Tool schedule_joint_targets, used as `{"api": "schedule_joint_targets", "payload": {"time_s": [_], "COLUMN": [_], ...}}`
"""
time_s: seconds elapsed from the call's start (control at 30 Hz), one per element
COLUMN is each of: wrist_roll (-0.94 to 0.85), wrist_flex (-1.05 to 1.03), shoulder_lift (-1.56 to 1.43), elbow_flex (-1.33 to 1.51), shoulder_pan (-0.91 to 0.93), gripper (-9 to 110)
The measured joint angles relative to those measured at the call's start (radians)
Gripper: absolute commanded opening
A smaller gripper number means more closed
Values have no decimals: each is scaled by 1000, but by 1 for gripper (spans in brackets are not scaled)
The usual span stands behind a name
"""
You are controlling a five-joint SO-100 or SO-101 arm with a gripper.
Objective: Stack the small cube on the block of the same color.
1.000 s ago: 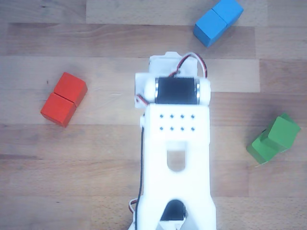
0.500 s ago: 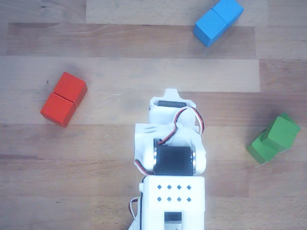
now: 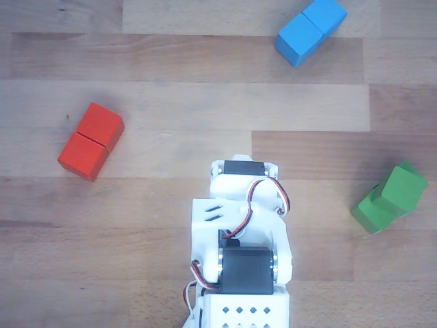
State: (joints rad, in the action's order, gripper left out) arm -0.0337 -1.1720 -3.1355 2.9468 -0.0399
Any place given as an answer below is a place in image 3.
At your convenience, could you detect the small green cube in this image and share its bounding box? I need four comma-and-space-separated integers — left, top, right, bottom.
371, 165, 429, 218

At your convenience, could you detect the long blue block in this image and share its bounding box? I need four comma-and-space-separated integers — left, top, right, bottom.
274, 0, 348, 68

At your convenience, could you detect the long green block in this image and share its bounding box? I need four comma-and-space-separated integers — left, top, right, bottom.
350, 160, 424, 236

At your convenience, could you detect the long red block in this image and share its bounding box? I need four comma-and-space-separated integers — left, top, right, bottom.
57, 102, 126, 182

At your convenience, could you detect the forearm servo cable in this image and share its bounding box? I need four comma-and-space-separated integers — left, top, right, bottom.
221, 177, 292, 240

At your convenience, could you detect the upper arm servo cable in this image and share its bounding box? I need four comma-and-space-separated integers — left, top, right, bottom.
183, 259, 219, 317

